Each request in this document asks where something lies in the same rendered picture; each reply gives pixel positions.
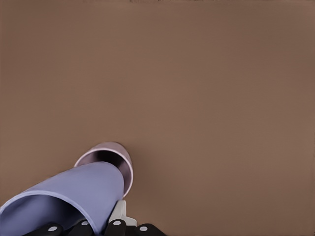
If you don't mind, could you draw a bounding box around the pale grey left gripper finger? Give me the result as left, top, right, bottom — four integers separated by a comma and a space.
107, 200, 137, 227

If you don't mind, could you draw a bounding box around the purple cup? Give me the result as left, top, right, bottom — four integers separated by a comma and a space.
0, 161, 126, 236

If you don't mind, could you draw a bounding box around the pink cup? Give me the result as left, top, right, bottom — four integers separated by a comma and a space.
74, 142, 134, 198

